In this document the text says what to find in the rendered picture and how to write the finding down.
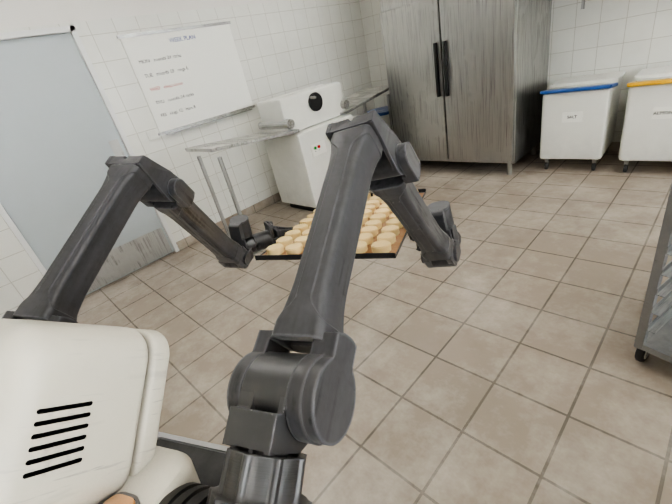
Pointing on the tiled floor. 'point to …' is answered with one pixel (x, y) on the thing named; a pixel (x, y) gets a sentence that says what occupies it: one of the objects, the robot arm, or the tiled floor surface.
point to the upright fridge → (467, 76)
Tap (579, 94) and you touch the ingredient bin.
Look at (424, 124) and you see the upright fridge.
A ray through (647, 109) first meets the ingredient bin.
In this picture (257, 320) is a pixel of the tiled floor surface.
